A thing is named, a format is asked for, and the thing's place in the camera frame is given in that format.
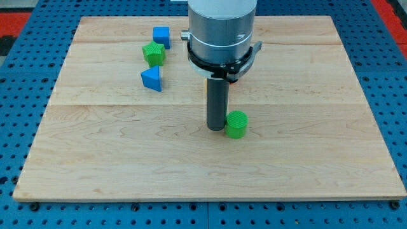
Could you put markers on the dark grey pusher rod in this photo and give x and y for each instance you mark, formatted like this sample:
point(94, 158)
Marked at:
point(217, 103)

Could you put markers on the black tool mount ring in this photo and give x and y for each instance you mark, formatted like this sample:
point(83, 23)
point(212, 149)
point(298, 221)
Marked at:
point(228, 72)

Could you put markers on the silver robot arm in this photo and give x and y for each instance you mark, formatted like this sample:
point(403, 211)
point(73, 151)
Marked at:
point(219, 48)

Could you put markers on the blue triangle block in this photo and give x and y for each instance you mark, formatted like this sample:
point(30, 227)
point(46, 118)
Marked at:
point(151, 78)

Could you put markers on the green cylinder block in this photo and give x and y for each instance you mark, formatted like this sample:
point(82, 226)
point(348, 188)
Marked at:
point(236, 124)

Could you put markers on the green star block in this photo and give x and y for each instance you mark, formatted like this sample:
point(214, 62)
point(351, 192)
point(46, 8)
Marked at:
point(154, 54)

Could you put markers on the blue cube block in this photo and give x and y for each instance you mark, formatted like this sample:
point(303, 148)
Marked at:
point(161, 35)

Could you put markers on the wooden board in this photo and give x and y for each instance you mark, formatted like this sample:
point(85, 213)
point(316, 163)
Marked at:
point(104, 137)

